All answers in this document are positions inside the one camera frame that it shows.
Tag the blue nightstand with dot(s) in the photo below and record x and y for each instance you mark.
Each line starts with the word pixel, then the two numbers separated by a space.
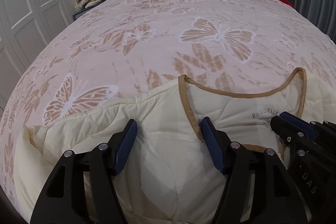
pixel 82 12

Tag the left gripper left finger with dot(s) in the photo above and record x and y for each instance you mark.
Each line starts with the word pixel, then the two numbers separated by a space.
pixel 62 199

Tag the pink butterfly bed quilt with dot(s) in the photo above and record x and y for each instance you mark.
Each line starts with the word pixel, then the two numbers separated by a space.
pixel 122 48

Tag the white wardrobe with red decals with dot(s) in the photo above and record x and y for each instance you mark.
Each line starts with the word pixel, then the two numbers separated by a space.
pixel 27 27

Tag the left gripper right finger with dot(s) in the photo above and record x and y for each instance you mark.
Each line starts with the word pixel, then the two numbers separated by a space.
pixel 257 180

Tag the cream quilted jacket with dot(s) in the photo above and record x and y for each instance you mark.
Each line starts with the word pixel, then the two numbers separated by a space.
pixel 169 176

